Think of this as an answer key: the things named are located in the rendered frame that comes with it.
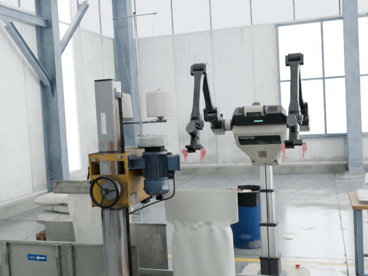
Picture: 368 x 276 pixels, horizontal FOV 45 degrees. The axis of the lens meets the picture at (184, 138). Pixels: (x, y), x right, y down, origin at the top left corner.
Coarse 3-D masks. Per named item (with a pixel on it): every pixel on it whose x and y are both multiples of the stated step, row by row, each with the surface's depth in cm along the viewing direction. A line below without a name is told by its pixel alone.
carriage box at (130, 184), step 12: (96, 156) 253; (108, 156) 251; (120, 156) 248; (96, 168) 261; (120, 180) 250; (132, 180) 256; (96, 192) 255; (120, 192) 250; (132, 192) 255; (144, 192) 272; (108, 204) 253; (120, 204) 251; (132, 204) 254
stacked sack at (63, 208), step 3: (63, 204) 553; (48, 207) 558; (51, 207) 556; (54, 207) 555; (57, 207) 553; (60, 207) 551; (63, 207) 549; (66, 207) 547; (45, 210) 562; (48, 210) 560; (51, 210) 558; (54, 210) 555; (57, 210) 553; (60, 210) 551; (63, 210) 550; (66, 210) 548
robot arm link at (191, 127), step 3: (201, 120) 272; (189, 123) 265; (192, 123) 264; (201, 123) 271; (186, 126) 264; (189, 126) 264; (192, 126) 263; (195, 126) 268; (198, 126) 270; (201, 126) 270; (186, 129) 264; (189, 129) 263; (192, 129) 262; (195, 129) 264; (198, 129) 273; (201, 129) 272; (189, 132) 262; (192, 132) 262; (195, 132) 265; (192, 135) 266
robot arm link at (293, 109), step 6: (300, 60) 261; (288, 66) 266; (294, 66) 260; (294, 72) 259; (294, 78) 258; (294, 84) 257; (294, 90) 256; (294, 96) 255; (294, 102) 254; (288, 108) 255; (294, 108) 253; (288, 114) 253; (294, 114) 252
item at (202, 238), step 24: (168, 192) 288; (192, 192) 278; (216, 192) 276; (168, 216) 289; (192, 216) 279; (216, 216) 277; (192, 240) 277; (216, 240) 272; (192, 264) 278; (216, 264) 273
